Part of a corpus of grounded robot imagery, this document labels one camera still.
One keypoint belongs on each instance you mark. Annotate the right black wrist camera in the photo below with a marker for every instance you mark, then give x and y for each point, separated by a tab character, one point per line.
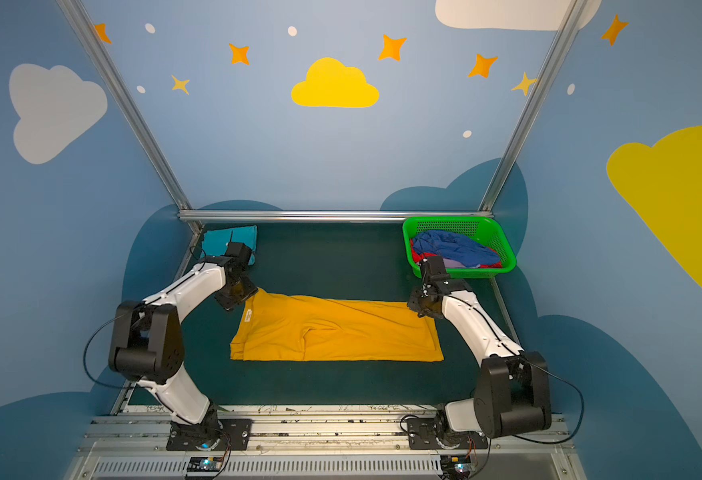
433	270

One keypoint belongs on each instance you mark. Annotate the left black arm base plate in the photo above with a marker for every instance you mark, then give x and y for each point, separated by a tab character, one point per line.
231	433

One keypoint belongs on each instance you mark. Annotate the blue t-shirt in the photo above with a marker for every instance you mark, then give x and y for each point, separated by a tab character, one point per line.
433	238

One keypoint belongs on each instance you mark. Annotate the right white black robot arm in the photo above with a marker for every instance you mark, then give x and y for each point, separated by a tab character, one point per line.
512	396

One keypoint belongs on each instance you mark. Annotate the right side table rail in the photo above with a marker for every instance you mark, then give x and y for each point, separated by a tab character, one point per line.
504	310

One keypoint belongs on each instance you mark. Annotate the right green circuit board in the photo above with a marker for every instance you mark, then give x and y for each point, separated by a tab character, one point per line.
455	468

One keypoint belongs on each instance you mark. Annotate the left green circuit board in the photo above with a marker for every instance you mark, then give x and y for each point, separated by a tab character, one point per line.
203	468

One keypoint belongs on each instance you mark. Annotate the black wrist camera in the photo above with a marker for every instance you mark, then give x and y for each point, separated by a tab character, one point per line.
240	252
433	270

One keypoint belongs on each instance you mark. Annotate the red t-shirt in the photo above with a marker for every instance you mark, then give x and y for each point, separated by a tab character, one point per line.
479	257

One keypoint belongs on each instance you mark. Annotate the green plastic laundry basket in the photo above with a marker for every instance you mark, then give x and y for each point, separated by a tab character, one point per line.
481	229

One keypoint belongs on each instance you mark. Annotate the aluminium frame post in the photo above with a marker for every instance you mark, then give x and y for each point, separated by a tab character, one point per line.
550	68
81	23

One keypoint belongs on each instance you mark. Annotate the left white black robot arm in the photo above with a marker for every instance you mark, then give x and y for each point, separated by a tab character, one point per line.
147	346

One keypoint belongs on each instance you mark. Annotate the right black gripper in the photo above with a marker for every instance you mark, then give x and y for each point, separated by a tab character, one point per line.
424	301

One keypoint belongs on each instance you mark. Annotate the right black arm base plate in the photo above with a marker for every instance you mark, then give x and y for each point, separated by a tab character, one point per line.
426	433

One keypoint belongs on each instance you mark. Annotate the horizontal aluminium frame bar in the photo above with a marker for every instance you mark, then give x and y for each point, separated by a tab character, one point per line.
279	216

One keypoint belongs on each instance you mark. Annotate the aluminium mounting rail base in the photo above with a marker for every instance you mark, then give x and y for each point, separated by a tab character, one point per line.
314	442

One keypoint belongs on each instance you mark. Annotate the yellow printed t-shirt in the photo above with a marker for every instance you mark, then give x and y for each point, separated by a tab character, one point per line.
276	327

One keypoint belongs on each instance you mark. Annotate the lavender t-shirt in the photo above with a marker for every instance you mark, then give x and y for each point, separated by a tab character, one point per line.
453	264

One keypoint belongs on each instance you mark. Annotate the green circuit board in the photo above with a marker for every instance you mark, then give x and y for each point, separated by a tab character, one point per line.
455	468
203	468

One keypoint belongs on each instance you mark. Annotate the right aluminium frame post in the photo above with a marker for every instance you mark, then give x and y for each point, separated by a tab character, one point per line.
550	68

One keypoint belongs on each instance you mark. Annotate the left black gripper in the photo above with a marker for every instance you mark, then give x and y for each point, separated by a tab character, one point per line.
234	294

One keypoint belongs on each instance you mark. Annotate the left aluminium frame post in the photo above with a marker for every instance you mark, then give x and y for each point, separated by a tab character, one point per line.
81	23

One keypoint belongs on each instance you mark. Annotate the folded teal t-shirt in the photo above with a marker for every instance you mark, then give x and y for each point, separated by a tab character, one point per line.
216	242

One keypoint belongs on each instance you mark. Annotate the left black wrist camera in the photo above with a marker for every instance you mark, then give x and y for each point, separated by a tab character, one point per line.
240	252

